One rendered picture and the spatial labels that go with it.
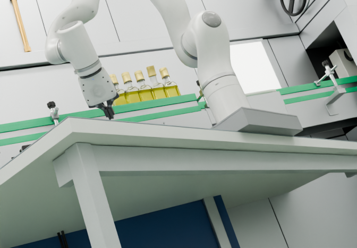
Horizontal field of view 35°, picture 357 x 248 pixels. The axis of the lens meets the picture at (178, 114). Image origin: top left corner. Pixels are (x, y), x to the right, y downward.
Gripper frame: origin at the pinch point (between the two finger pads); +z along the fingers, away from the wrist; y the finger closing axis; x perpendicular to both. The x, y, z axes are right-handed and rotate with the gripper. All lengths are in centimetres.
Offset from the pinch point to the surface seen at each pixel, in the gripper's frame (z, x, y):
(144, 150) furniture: -12, -57, 14
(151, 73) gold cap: 11, 51, 14
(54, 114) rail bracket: -1.9, 11.5, -19.8
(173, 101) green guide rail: 17.5, 29.8, 19.4
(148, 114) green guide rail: 15.8, 23.1, 9.1
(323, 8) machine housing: 27, 94, 101
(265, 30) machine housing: 31, 103, 72
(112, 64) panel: 6, 66, -1
